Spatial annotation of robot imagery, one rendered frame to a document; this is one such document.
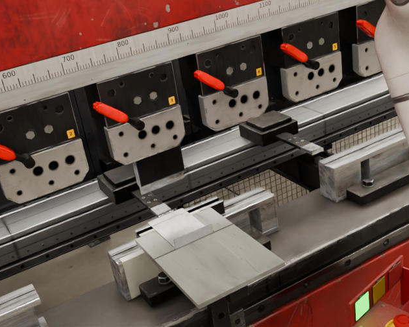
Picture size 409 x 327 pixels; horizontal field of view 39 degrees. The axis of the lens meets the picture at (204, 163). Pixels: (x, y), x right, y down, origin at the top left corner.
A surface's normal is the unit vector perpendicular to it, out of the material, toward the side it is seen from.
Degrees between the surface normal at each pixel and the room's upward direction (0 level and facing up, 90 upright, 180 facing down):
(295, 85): 90
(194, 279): 0
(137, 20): 90
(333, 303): 90
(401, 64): 76
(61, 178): 90
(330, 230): 0
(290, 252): 0
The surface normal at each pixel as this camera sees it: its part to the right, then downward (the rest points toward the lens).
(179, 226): -0.15, -0.89
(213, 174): 0.50, 0.31
